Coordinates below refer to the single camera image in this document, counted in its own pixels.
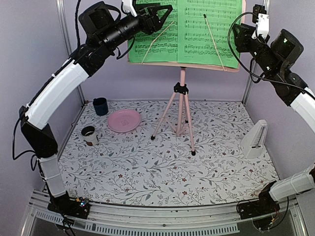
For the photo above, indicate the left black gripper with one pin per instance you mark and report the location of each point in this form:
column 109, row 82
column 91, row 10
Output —
column 155, row 23

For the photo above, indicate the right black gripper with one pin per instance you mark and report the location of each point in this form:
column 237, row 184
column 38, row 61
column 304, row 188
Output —
column 241, row 41

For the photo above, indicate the green sheet music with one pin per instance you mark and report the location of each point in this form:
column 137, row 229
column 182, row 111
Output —
column 161, row 46
column 203, row 27

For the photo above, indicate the pink music stand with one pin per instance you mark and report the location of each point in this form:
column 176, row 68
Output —
column 180, row 89

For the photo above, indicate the white metronome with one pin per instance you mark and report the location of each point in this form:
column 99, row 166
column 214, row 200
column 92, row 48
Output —
column 252, row 144

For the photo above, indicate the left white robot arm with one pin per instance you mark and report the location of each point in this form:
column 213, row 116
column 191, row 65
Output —
column 106, row 28

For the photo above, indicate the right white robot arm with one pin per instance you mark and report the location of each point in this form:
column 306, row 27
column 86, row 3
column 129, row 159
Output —
column 276, row 60

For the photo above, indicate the dark blue cup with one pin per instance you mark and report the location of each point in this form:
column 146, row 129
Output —
column 100, row 106

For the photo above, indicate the pink plate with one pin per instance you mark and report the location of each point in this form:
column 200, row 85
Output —
column 123, row 121

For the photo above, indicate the small brown white jar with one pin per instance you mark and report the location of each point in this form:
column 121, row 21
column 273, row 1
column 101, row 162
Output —
column 89, row 135

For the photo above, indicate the floral table mat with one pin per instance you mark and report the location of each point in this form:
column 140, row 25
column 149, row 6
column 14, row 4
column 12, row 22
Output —
column 151, row 166

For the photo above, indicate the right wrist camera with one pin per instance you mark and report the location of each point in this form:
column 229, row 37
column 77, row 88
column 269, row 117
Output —
column 261, row 18

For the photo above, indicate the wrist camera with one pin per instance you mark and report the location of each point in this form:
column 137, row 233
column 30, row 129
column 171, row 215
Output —
column 127, row 7
column 261, row 18

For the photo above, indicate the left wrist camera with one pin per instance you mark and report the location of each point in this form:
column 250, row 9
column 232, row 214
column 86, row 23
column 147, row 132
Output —
column 127, row 7

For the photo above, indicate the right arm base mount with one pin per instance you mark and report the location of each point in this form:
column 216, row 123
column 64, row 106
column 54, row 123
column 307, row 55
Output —
column 250, row 209

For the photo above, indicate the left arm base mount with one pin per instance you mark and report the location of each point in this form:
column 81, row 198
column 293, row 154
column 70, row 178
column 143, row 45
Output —
column 64, row 205

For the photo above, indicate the front aluminium rail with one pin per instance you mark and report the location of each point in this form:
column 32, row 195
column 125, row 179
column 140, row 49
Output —
column 117, row 220

